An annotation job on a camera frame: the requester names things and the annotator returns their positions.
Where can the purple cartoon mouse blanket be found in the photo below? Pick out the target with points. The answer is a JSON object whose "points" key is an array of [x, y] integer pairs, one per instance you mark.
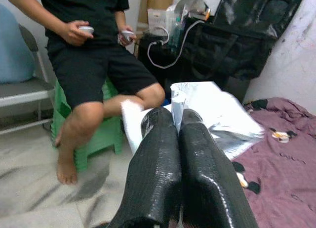
{"points": [[284, 176]]}

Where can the white plastic basket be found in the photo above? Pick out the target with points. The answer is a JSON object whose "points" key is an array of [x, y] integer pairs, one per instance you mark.
{"points": [[160, 18]]}

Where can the white round hand controller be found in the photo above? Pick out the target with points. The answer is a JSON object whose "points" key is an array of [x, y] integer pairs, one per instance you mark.
{"points": [[129, 35], [86, 29]]}

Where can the silver foil packet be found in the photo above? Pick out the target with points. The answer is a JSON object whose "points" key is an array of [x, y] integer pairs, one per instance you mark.
{"points": [[195, 6]]}

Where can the glossy black plastic cover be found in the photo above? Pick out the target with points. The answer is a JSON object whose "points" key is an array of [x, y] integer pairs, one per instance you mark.
{"points": [[259, 8]]}

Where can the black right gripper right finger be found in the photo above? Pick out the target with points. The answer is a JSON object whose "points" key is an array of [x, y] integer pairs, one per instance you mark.
{"points": [[209, 176]]}

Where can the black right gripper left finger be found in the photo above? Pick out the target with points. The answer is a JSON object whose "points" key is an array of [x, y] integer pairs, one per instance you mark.
{"points": [[153, 163]]}

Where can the grey folding chair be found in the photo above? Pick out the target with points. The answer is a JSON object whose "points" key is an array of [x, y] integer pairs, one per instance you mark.
{"points": [[19, 89]]}

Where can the person's left hand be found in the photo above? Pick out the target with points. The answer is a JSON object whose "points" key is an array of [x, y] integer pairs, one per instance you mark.
{"points": [[123, 39]]}

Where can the person's right hand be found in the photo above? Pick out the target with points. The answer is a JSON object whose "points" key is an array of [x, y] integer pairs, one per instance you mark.
{"points": [[74, 35]]}

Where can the large black tote bag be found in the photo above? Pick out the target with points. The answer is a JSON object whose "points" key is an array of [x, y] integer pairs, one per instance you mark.
{"points": [[222, 48]]}

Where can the blue fabric item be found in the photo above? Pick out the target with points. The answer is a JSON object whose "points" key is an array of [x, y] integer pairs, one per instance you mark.
{"points": [[166, 102]]}

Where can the green plastic stool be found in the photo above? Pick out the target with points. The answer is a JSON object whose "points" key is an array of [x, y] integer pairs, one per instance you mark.
{"points": [[103, 141]]}

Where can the silvery white plastic bag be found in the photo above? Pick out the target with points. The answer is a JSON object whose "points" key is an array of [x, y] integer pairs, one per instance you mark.
{"points": [[209, 102]]}

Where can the seated person in black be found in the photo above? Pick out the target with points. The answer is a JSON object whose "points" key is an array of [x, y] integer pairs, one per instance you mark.
{"points": [[86, 65]]}

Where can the light blue cushion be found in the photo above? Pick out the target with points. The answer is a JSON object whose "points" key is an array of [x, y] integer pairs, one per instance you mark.
{"points": [[12, 52]]}

